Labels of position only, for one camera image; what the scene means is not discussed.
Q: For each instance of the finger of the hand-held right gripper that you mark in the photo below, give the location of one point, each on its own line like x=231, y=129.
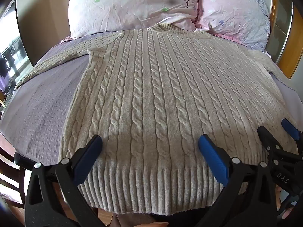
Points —
x=267, y=139
x=290, y=128

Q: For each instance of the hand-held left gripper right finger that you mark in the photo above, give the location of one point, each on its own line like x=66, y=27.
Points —
x=213, y=157

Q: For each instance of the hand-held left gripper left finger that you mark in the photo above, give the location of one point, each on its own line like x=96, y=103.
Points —
x=88, y=156

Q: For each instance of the purple bed sheet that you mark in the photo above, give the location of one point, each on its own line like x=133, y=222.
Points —
x=40, y=104

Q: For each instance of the window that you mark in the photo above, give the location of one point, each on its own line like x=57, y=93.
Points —
x=11, y=52

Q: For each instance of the pink floral pillow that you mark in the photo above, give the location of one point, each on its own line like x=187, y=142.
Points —
x=232, y=11

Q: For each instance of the white floral pillow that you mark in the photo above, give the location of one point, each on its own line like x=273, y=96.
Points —
x=123, y=4

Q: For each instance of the wooden bed frame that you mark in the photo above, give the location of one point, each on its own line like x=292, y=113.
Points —
x=11, y=170

